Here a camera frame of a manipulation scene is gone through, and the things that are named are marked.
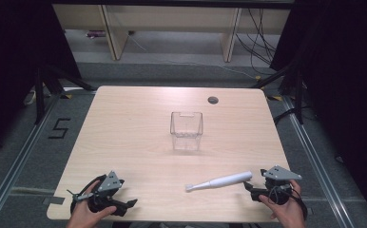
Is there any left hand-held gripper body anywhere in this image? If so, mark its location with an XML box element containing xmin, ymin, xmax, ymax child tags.
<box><xmin>72</xmin><ymin>170</ymin><xmax>126</xmax><ymax>214</ymax></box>

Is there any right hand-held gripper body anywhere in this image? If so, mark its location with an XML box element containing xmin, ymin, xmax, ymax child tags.
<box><xmin>260</xmin><ymin>164</ymin><xmax>303</xmax><ymax>206</ymax></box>

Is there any white electric toothbrush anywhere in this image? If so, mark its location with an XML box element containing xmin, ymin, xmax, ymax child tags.
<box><xmin>184</xmin><ymin>171</ymin><xmax>254</xmax><ymax>193</ymax></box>

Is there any clear plastic container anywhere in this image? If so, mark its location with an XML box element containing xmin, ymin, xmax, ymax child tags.
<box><xmin>169</xmin><ymin>110</ymin><xmax>204</xmax><ymax>152</ymax></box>

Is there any person's right hand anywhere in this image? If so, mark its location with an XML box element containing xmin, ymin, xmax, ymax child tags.
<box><xmin>258</xmin><ymin>179</ymin><xmax>307</xmax><ymax>228</ymax></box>

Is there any person's left hand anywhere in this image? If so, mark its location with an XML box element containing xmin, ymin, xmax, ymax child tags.
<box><xmin>65</xmin><ymin>180</ymin><xmax>118</xmax><ymax>228</ymax></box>

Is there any black metal stand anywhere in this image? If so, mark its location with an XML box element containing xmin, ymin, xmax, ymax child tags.
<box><xmin>250</xmin><ymin>63</ymin><xmax>305</xmax><ymax>125</ymax></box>
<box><xmin>33</xmin><ymin>64</ymin><xmax>98</xmax><ymax>125</ymax></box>

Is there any black curtain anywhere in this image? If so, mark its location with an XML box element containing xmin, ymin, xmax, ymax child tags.
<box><xmin>269</xmin><ymin>0</ymin><xmax>367</xmax><ymax>222</ymax></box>
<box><xmin>0</xmin><ymin>0</ymin><xmax>83</xmax><ymax>161</ymax></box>

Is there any small dark pink object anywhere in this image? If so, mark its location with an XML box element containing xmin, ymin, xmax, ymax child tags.
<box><xmin>86</xmin><ymin>29</ymin><xmax>107</xmax><ymax>40</ymax></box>

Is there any light wooden shelf unit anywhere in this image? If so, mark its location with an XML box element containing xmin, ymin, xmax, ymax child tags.
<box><xmin>51</xmin><ymin>3</ymin><xmax>292</xmax><ymax>63</ymax></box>

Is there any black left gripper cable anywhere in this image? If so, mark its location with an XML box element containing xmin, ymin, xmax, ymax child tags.
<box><xmin>66</xmin><ymin>174</ymin><xmax>107</xmax><ymax>215</ymax></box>

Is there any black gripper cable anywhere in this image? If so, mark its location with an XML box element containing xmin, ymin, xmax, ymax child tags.
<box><xmin>268</xmin><ymin>184</ymin><xmax>309</xmax><ymax>220</ymax></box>
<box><xmin>66</xmin><ymin>174</ymin><xmax>107</xmax><ymax>215</ymax></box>

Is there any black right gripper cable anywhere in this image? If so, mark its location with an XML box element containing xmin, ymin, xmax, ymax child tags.
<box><xmin>268</xmin><ymin>184</ymin><xmax>309</xmax><ymax>220</ymax></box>

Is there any aluminium floor rail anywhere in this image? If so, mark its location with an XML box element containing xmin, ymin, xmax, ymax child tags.
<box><xmin>280</xmin><ymin>95</ymin><xmax>357</xmax><ymax>228</ymax></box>
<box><xmin>0</xmin><ymin>93</ymin><xmax>63</xmax><ymax>228</ymax></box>

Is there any white coiled cable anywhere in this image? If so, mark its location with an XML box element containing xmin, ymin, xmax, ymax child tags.
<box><xmin>23</xmin><ymin>88</ymin><xmax>47</xmax><ymax>106</ymax></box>

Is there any thin white cable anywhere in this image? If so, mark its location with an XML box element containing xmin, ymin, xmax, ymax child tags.
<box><xmin>126</xmin><ymin>30</ymin><xmax>260</xmax><ymax>80</ymax></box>

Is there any black cable bundle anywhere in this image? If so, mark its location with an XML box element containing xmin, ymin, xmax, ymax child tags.
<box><xmin>234</xmin><ymin>8</ymin><xmax>279</xmax><ymax>76</ymax></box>

